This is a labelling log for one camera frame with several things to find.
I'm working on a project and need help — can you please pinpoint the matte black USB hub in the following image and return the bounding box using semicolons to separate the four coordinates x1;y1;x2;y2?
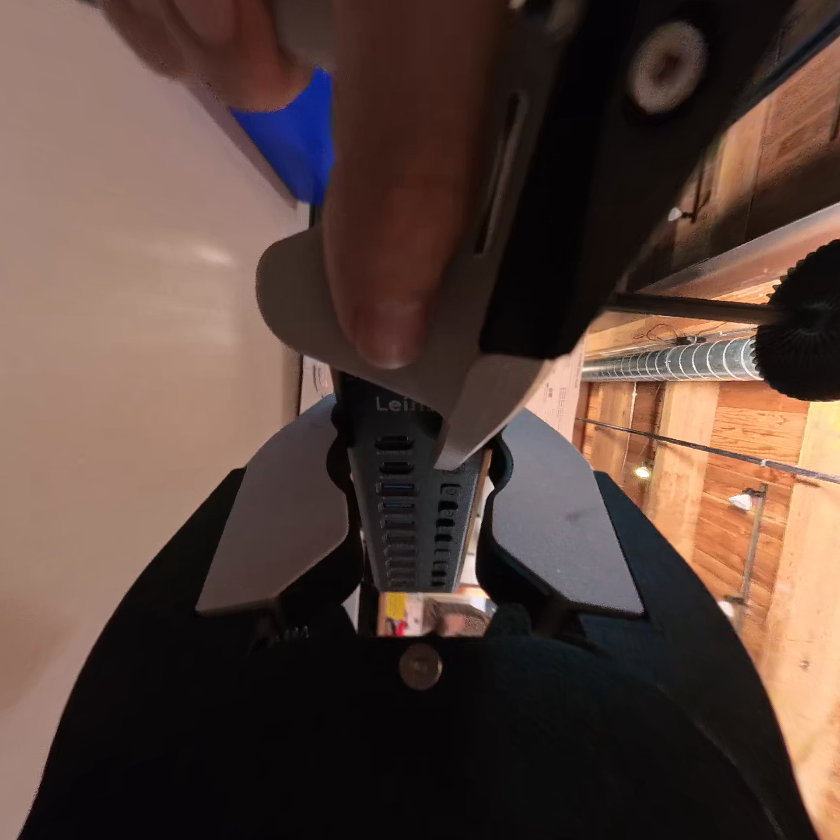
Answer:
330;369;494;595

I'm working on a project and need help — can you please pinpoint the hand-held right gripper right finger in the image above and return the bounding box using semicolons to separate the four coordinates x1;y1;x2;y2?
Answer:
474;407;647;619

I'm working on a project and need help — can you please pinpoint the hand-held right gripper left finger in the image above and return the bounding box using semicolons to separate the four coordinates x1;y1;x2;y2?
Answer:
195;395;365;618

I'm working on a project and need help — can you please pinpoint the grey desk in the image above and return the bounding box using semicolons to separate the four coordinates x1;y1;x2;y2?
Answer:
0;0;336;840

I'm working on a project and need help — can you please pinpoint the blue plastic bin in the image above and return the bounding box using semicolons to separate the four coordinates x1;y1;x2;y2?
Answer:
230;66;337;207

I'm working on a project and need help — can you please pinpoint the person's left hand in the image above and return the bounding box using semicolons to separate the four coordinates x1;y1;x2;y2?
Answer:
104;0;508;370

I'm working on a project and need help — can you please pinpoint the silver ventilation duct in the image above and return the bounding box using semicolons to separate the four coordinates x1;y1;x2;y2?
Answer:
581;336;765;385

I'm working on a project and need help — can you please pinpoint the black ceiling rail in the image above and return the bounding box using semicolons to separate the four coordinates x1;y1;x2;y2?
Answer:
607;290;782;327

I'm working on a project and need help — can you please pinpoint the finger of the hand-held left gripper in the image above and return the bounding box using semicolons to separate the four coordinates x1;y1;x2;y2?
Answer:
433;356;548;472

